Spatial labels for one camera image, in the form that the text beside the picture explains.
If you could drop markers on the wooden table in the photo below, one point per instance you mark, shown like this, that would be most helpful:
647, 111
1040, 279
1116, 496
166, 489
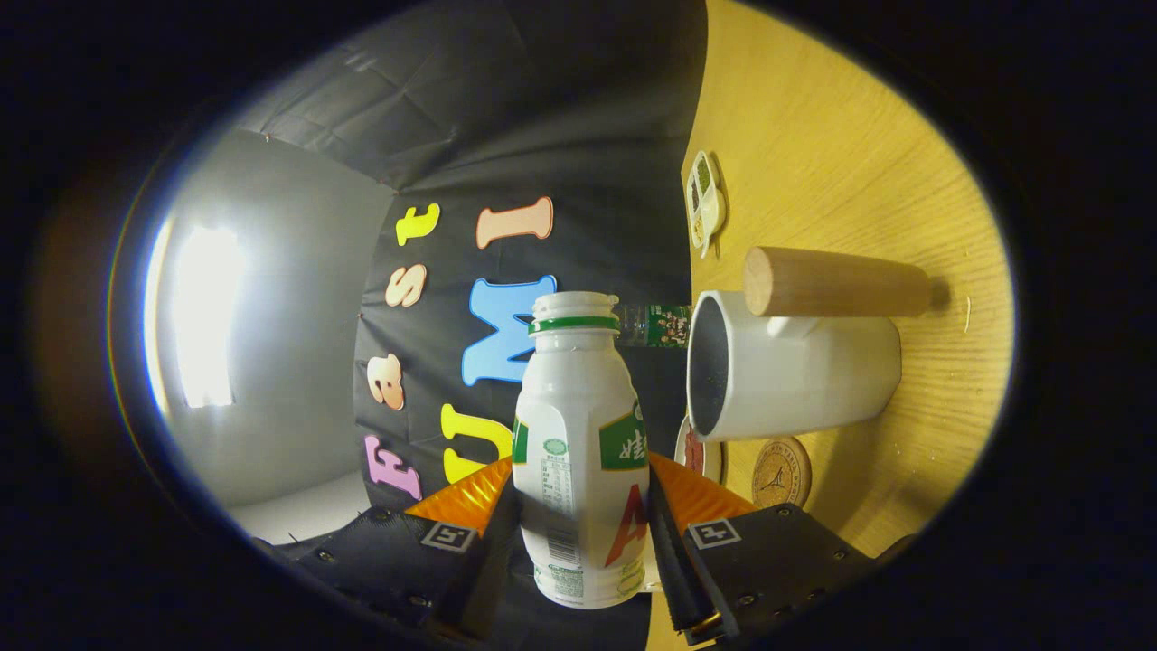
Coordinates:
859, 136

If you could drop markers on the black backdrop cloth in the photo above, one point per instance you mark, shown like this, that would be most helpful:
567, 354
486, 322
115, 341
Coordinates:
542, 136

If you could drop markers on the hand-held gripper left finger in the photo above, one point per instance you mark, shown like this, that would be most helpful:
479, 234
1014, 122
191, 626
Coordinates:
488, 565

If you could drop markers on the red sausage slices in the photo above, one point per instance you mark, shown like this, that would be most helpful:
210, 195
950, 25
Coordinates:
694, 452

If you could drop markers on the round cork coaster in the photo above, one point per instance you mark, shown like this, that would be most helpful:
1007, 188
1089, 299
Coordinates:
782, 475

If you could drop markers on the white divided tray with beans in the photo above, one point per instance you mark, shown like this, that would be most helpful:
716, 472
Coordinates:
710, 212

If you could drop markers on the white juice bottle green label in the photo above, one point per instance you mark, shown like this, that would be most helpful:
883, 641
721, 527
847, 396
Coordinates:
569, 425

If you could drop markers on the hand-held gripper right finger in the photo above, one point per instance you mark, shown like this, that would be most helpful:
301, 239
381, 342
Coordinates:
667, 561

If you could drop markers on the clear plastic water bottle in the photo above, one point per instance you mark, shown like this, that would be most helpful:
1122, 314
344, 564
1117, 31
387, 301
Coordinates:
664, 325

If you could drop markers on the round white plate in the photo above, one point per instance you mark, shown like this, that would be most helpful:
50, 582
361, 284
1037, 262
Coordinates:
714, 461

